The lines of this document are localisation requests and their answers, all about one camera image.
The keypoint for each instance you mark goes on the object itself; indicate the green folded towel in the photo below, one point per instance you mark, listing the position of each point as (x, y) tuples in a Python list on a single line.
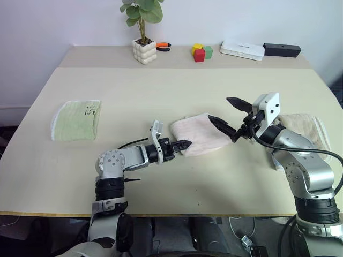
[(75, 123)]

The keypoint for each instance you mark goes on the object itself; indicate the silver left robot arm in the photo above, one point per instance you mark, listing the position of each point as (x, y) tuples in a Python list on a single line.
[(112, 163)]

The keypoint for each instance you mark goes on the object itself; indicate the green cube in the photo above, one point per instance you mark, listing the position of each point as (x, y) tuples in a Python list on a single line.
[(208, 53)]

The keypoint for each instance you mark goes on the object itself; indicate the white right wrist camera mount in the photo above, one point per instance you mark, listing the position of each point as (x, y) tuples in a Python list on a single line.
[(270, 107)]

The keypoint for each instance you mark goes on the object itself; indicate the flat white box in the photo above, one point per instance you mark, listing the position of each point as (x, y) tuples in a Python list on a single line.
[(241, 50)]

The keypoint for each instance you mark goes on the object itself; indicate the green leafy plant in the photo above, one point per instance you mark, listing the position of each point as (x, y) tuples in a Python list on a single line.
[(148, 10)]

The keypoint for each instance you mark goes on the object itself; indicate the white bubble plant pot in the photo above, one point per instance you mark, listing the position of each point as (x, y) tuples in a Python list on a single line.
[(144, 53)]

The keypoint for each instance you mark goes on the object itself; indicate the long black box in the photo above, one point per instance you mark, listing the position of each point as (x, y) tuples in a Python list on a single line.
[(281, 49)]

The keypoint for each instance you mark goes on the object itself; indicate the red cube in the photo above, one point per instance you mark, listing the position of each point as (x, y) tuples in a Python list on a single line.
[(199, 56)]

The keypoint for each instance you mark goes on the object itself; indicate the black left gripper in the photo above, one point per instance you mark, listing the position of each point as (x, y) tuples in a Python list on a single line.
[(168, 150)]

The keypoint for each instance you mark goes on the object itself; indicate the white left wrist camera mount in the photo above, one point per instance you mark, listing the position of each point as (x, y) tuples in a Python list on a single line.
[(156, 129)]

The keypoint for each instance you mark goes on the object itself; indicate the black textured chair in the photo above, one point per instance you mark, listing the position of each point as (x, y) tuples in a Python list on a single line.
[(338, 92)]

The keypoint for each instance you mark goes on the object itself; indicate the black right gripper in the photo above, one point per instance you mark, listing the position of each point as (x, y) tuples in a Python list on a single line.
[(247, 120)]

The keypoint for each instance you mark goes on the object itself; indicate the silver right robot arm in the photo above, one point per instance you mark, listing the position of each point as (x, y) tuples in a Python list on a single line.
[(294, 137)]

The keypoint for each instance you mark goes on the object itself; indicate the yellow cube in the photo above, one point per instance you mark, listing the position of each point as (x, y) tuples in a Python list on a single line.
[(197, 47)]

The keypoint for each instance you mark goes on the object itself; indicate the pink towel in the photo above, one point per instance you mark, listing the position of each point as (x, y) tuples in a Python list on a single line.
[(201, 134)]

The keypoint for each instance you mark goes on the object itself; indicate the beige folded towel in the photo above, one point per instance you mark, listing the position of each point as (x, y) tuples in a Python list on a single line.
[(297, 121)]

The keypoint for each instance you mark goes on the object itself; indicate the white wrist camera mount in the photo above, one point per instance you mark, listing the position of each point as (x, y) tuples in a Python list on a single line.
[(156, 129), (270, 107)]

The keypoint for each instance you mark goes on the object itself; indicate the metal clamp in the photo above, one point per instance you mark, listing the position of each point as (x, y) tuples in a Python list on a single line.
[(249, 243)]

